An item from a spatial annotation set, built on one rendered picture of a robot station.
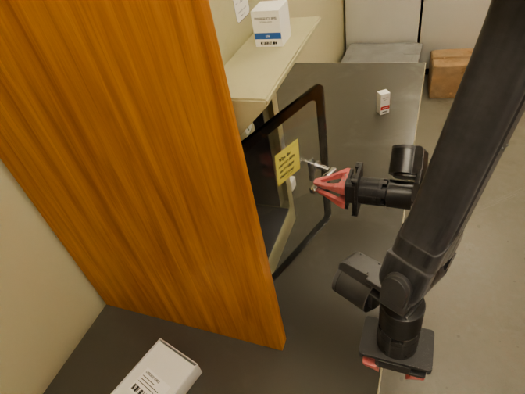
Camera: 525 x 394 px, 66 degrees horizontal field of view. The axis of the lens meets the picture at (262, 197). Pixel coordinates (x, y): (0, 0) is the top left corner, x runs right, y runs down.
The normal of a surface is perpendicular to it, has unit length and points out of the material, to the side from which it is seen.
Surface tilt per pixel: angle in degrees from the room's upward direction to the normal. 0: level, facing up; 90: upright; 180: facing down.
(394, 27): 90
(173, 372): 0
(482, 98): 76
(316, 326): 0
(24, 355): 90
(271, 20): 90
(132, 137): 90
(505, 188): 0
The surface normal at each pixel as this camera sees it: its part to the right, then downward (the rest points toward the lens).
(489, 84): -0.76, 0.33
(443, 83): -0.27, 0.70
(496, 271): -0.15, -0.74
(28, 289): 0.93, 0.11
